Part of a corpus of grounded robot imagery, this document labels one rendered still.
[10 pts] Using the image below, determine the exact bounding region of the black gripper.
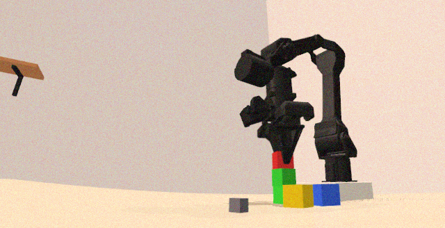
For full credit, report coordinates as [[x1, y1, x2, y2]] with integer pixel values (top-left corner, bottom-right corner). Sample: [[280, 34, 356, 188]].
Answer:
[[257, 87, 314, 164]]

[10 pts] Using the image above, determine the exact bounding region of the green block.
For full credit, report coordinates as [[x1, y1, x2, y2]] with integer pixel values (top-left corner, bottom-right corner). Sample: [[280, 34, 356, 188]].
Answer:
[[273, 186, 283, 204], [272, 168, 296, 186]]

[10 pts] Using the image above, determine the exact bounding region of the yellow block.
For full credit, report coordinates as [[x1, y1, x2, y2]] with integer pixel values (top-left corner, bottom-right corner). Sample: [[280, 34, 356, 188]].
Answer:
[[283, 184, 314, 209]]

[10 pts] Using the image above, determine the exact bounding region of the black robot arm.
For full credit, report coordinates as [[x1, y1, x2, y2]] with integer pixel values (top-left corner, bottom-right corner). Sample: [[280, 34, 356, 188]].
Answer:
[[234, 34, 357, 183]]

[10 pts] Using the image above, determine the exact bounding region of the red block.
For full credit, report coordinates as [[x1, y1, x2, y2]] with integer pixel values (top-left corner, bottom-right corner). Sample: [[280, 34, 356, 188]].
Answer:
[[272, 152, 294, 170]]

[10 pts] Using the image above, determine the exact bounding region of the blue block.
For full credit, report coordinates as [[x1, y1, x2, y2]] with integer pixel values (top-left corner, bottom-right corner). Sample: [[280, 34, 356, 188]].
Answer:
[[313, 184, 341, 206]]

